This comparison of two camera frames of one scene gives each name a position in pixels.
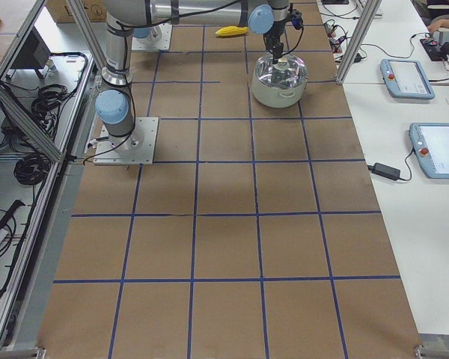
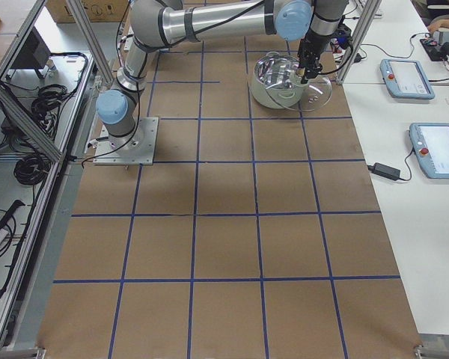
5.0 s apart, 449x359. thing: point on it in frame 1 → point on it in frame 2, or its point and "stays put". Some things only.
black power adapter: [389, 172] stays put
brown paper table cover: [255, 234] stays put
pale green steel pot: [289, 84] stays put
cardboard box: [62, 13] stays put
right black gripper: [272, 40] → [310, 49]
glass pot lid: [289, 72] → [311, 95]
